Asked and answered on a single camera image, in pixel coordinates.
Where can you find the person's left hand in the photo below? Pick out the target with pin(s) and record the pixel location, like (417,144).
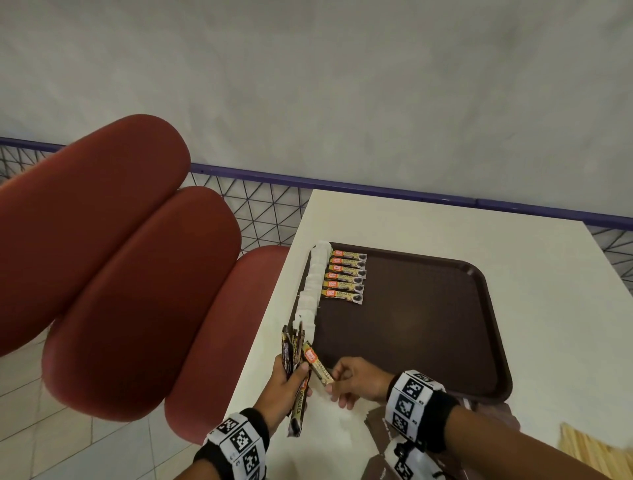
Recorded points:
(279,400)

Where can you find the person's right hand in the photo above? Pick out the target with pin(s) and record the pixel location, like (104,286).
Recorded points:
(366,381)

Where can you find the pile of brown sugar packets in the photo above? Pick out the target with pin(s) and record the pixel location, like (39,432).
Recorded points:
(381,430)

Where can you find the gold coffee stick sachet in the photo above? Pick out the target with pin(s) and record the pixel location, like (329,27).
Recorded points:
(316,361)

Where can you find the pile of coffee stick sachets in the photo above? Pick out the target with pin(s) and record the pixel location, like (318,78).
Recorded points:
(289,346)

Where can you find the brown plastic tray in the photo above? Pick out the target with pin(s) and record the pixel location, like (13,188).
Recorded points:
(420,321)

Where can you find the row of white tea bags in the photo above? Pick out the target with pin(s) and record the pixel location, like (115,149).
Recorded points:
(309,301)

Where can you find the row of gold coffee sachets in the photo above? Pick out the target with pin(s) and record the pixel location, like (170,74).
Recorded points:
(343,277)

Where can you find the white tea bag green tag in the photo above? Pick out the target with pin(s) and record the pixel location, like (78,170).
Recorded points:
(322,248)

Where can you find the bundle of wooden stirrers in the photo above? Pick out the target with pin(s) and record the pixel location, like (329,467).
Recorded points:
(598,452)

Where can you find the person's right forearm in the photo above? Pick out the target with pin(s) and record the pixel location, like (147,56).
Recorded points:
(519,450)

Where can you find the person's left forearm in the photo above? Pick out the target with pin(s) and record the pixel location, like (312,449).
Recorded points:
(198,472)

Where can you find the left marker wristband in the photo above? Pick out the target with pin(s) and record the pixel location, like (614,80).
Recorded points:
(237,440)

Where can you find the marker wristband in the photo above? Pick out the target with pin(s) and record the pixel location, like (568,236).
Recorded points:
(420,408)
(237,440)

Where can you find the right marker wristband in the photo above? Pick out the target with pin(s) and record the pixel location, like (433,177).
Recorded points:
(420,408)

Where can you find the red padded chair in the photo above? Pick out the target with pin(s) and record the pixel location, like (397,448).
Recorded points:
(99,247)

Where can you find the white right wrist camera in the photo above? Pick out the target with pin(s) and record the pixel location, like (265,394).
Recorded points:
(410,465)

